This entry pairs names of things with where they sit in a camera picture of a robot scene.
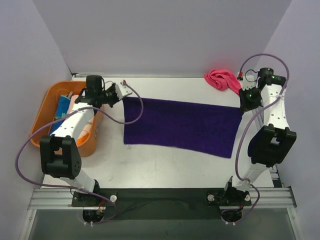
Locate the purple towel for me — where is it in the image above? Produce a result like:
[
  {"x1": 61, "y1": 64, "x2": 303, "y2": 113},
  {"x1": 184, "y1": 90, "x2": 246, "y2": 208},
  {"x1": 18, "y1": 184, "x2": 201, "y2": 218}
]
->
[{"x1": 123, "y1": 97, "x2": 243, "y2": 159}]

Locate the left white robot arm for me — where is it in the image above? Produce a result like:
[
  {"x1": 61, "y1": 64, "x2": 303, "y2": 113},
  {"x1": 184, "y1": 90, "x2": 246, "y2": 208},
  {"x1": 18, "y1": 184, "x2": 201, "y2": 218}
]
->
[{"x1": 39, "y1": 75, "x2": 132, "y2": 206}]

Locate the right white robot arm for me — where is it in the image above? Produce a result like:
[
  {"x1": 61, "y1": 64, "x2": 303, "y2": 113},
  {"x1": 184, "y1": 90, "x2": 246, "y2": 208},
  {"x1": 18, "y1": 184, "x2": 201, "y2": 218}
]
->
[{"x1": 221, "y1": 67, "x2": 297, "y2": 207}]

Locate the pink crumpled towel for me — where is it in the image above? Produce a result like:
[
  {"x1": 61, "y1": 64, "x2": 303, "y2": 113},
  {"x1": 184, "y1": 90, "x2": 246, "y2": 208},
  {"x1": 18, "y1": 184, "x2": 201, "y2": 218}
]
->
[{"x1": 204, "y1": 69, "x2": 242, "y2": 96}]

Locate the peach rolled towel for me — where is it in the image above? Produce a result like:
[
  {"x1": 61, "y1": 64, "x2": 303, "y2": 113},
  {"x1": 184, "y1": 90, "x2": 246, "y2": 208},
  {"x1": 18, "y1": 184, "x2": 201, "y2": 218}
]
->
[{"x1": 67, "y1": 95, "x2": 78, "y2": 114}]

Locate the patterned orange white towel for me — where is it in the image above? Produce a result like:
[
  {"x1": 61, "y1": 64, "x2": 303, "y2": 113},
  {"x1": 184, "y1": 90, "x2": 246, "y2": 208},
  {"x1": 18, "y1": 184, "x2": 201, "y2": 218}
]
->
[{"x1": 76, "y1": 117, "x2": 96, "y2": 147}]

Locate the blue rolled towel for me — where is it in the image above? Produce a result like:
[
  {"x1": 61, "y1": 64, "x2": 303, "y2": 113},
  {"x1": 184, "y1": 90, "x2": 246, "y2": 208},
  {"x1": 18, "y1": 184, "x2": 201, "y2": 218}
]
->
[{"x1": 49, "y1": 95, "x2": 71, "y2": 135}]

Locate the orange plastic basket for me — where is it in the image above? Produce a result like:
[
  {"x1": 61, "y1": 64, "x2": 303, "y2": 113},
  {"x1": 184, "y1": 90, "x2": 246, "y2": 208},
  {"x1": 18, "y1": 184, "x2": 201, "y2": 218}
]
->
[{"x1": 30, "y1": 81, "x2": 103, "y2": 157}]

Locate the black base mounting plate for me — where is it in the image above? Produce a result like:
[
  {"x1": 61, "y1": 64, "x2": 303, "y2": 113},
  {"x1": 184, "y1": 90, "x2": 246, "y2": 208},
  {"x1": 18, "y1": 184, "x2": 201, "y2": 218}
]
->
[{"x1": 71, "y1": 188, "x2": 252, "y2": 222}]

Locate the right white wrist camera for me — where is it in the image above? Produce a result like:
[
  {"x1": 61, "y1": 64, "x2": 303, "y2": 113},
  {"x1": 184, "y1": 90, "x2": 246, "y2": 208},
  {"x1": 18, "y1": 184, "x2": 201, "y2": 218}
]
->
[{"x1": 241, "y1": 74, "x2": 257, "y2": 91}]

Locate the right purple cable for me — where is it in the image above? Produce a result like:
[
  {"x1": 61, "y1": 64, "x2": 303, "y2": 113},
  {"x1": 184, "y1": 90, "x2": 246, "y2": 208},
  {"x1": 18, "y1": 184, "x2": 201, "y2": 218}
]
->
[{"x1": 219, "y1": 53, "x2": 291, "y2": 224}]

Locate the purple cable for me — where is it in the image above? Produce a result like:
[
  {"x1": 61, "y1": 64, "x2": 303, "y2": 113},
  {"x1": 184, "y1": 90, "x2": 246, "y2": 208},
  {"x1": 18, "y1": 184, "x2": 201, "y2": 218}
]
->
[
  {"x1": 219, "y1": 53, "x2": 291, "y2": 224},
  {"x1": 15, "y1": 80, "x2": 144, "y2": 225}
]

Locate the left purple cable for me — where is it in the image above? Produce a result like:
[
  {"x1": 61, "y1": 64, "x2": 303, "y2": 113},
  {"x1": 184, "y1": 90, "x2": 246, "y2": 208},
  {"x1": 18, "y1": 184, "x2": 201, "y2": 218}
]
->
[{"x1": 15, "y1": 80, "x2": 144, "y2": 225}]

